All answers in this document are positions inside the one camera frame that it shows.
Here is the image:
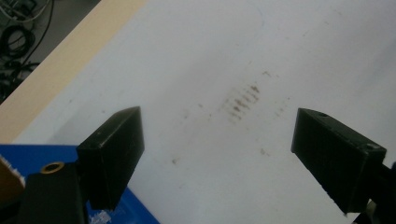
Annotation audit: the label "white table mat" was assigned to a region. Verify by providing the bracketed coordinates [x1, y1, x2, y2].
[13, 0, 396, 224]

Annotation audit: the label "blue cardboard box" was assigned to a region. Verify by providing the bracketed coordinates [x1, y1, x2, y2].
[0, 143, 162, 224]

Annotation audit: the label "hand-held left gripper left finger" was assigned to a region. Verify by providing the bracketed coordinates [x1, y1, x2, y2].
[76, 105, 146, 212]

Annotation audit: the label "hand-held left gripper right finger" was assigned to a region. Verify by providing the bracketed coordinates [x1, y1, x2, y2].
[290, 107, 388, 217]

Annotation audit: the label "black cable coil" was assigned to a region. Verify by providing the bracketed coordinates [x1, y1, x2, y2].
[0, 23, 36, 61]

